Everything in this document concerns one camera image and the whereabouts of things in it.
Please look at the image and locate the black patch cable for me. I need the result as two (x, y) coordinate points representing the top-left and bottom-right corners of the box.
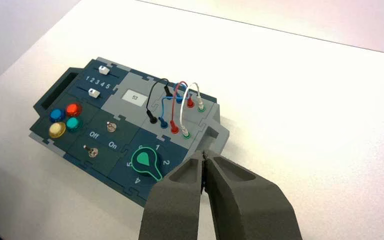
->
(145, 78), (174, 125)

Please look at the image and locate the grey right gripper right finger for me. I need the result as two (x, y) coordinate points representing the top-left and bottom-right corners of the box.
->
(204, 150), (303, 240)

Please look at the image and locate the small white display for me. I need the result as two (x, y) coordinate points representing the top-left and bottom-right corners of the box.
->
(120, 89), (149, 108)

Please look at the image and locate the green push button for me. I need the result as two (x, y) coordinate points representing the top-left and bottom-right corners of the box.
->
(66, 116), (82, 132)

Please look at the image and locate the blue grey control box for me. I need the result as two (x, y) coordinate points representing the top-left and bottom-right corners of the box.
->
(28, 56), (230, 208)

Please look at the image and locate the red push button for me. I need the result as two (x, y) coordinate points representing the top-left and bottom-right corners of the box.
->
(66, 103), (83, 117)

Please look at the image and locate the red patch cable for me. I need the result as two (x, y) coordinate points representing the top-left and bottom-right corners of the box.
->
(170, 81), (195, 135)

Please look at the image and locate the white patch cable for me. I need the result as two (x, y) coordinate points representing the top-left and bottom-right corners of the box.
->
(180, 82), (206, 139)

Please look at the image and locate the yellow push button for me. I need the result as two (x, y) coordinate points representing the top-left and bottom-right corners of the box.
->
(48, 121), (67, 139)

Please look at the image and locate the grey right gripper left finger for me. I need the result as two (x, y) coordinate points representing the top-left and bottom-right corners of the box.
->
(138, 151), (206, 240)

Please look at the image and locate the blue patch cable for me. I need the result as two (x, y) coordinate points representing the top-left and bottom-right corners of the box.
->
(158, 82), (193, 129)

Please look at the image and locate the blue push button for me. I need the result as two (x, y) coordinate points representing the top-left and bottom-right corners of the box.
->
(49, 108), (66, 123)

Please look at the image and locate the green rotary knob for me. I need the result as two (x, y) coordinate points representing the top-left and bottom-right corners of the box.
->
(130, 146), (164, 182)

